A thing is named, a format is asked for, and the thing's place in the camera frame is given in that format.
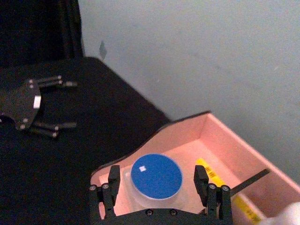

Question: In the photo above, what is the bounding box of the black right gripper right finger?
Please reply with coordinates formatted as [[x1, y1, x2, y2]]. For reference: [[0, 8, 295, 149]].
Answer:
[[194, 165, 233, 221]]

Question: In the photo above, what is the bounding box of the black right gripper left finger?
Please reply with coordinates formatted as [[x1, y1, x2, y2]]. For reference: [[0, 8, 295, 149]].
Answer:
[[89, 165, 121, 220]]

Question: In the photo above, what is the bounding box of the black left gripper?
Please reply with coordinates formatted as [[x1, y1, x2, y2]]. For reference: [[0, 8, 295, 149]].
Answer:
[[0, 75, 78, 139]]

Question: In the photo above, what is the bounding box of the yellow printed strip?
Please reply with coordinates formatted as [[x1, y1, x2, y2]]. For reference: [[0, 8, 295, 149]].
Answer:
[[195, 158, 262, 224]]

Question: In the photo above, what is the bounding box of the thin black strip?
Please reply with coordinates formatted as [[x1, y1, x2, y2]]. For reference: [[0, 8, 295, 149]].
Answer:
[[230, 168, 271, 195]]

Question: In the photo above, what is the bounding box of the clear plastic case blue lid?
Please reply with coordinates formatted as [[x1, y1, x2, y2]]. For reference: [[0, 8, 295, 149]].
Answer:
[[121, 153, 188, 210]]

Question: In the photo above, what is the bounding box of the black curtain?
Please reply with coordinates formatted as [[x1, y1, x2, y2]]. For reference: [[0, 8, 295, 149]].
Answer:
[[0, 0, 84, 68]]

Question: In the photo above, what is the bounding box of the black table cloth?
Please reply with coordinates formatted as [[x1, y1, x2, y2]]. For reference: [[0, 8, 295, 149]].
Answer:
[[0, 57, 171, 225]]

